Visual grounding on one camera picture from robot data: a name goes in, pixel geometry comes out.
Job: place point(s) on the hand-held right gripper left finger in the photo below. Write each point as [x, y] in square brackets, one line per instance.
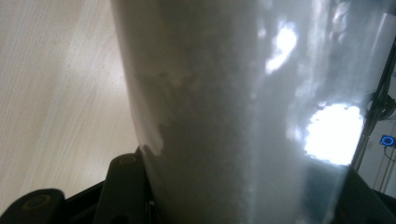
[145, 193]

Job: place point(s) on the black metal stand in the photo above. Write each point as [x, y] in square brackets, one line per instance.
[378, 93]

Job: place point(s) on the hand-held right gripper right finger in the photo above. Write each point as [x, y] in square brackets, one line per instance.
[364, 199]

